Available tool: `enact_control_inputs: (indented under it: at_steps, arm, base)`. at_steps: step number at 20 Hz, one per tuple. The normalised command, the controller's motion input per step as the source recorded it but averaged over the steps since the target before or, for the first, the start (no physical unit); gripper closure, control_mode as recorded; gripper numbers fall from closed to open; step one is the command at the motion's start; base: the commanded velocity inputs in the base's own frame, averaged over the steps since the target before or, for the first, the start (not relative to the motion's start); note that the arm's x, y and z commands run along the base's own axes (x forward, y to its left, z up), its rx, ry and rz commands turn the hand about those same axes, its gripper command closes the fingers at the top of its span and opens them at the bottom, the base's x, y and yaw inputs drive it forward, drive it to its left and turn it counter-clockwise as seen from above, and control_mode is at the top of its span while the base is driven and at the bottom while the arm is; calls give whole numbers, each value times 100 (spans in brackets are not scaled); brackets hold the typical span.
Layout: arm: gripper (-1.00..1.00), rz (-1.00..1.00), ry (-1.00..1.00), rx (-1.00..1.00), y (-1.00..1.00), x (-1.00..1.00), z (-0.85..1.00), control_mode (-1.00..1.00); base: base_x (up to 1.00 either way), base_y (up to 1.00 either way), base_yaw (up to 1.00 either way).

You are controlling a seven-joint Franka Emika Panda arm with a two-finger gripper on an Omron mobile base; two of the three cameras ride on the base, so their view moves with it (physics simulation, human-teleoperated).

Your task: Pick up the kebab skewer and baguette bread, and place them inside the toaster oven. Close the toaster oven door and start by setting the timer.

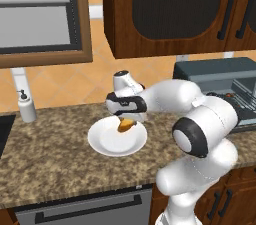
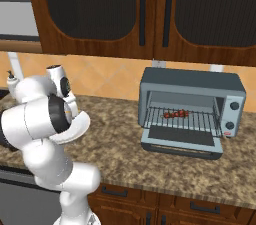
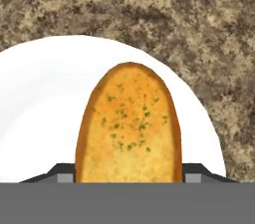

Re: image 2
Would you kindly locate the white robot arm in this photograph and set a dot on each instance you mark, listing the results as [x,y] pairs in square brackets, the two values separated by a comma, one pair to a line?
[40,155]

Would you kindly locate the red kebab skewer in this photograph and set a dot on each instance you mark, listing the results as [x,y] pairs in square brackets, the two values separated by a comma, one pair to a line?
[175,114]

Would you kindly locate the grey toaster oven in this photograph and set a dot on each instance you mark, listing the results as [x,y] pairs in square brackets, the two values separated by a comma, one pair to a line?
[190,80]

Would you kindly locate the toaster oven door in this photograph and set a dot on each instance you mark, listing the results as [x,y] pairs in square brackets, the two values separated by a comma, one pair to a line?
[180,135]

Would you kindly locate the brown cupboard door dark panel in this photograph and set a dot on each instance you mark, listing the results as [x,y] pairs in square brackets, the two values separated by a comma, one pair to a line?
[90,45]
[200,54]

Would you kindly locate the black toaster oven knob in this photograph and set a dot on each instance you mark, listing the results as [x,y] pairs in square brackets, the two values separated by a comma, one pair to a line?
[234,105]
[229,125]

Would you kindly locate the brown base cupboard door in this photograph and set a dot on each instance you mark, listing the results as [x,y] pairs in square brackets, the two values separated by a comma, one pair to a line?
[173,219]
[120,214]

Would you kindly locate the brown drawer front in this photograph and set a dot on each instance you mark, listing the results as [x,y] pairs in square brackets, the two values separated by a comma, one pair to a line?
[136,196]
[240,214]

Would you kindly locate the white soap dispenser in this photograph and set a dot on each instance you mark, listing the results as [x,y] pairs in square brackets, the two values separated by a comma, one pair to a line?
[12,84]

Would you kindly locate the grey window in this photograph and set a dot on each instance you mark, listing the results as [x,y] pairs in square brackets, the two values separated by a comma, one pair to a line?
[16,15]

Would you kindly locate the grey dishwasher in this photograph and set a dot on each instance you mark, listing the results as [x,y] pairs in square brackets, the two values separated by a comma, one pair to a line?
[23,202]

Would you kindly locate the white wall outlet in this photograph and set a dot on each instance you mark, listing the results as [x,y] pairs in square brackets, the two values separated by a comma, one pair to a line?
[159,64]
[216,68]

